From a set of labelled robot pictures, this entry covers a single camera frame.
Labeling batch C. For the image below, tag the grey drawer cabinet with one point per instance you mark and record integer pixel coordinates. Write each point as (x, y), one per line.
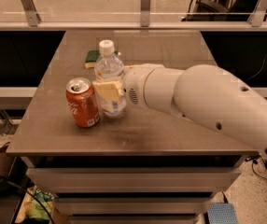
(145, 168)

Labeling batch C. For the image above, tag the red coke can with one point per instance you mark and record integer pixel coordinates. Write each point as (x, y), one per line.
(82, 102)

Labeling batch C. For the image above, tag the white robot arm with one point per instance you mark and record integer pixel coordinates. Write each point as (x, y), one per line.
(205, 94)

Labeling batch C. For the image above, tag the blue perforated box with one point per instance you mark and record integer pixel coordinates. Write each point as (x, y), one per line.
(221, 213)

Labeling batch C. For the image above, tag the middle metal railing bracket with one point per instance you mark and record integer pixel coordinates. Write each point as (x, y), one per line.
(145, 12)

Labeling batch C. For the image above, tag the clear plastic water bottle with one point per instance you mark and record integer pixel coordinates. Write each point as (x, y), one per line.
(109, 71)

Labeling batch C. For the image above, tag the metal railing bracket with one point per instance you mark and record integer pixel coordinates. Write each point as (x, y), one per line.
(31, 14)
(256, 18)
(145, 12)

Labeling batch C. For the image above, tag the left metal railing bracket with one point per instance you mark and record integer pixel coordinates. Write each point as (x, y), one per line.
(31, 14)

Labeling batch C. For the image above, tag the right metal railing bracket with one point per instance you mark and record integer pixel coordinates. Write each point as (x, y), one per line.
(256, 18)

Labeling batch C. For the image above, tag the green snack bag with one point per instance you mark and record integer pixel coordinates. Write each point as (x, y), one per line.
(36, 207)

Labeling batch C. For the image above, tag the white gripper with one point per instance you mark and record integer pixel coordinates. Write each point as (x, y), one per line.
(134, 84)

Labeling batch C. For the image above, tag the green yellow sponge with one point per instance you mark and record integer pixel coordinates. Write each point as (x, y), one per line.
(95, 59)

